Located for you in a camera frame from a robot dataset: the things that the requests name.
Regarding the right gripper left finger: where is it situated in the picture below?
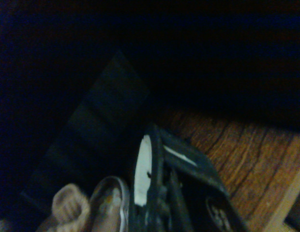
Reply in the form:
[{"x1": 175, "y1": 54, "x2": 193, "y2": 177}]
[{"x1": 129, "y1": 124, "x2": 165, "y2": 232}]

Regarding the brown shoe rack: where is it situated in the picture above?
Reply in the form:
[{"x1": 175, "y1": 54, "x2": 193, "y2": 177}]
[{"x1": 0, "y1": 0, "x2": 300, "y2": 232}]

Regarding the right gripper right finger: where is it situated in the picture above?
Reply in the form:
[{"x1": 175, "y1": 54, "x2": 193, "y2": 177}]
[{"x1": 159, "y1": 128, "x2": 230, "y2": 195}]

